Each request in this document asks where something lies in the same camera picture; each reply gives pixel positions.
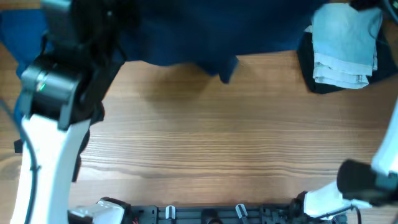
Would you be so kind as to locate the navy blue shorts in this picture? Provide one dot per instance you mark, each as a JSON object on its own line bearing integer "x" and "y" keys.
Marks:
{"x": 212, "y": 34}

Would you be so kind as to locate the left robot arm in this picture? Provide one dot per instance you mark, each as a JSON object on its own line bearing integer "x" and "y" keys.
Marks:
{"x": 85, "y": 30}

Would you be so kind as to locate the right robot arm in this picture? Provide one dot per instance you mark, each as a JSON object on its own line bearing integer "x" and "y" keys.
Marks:
{"x": 357, "y": 185}

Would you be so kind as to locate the black garment left pile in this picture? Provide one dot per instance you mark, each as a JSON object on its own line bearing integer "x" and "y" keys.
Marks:
{"x": 66, "y": 91}

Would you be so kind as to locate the folded light blue jeans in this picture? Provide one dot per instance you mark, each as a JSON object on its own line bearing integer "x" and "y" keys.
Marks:
{"x": 344, "y": 44}

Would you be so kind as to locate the black garment under jeans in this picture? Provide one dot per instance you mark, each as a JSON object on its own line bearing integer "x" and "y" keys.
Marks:
{"x": 386, "y": 67}

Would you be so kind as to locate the bright blue garment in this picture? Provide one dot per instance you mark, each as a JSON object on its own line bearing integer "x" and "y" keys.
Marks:
{"x": 21, "y": 34}

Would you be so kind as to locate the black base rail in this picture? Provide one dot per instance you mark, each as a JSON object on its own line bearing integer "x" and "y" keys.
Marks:
{"x": 264, "y": 214}

